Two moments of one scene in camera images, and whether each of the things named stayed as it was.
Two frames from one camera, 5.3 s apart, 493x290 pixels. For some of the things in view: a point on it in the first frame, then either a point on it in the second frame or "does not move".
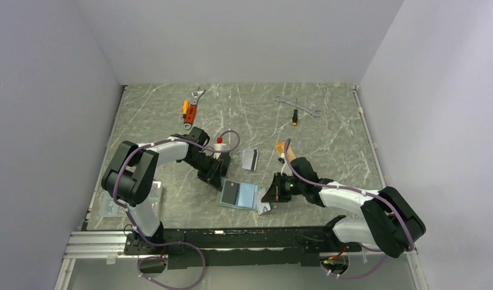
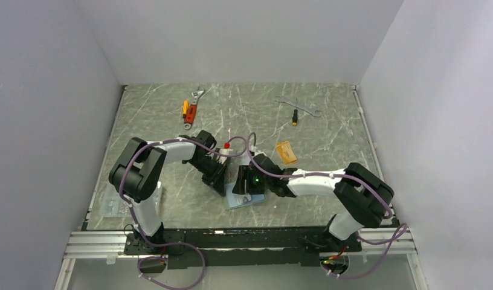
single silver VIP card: [261, 205] -> [240, 197]
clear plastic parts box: [145, 215] does not move
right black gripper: [275, 194] -> [244, 173]
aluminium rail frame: [108, 244] does not move
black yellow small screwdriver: [295, 115] does not move
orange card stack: [280, 146] does not move
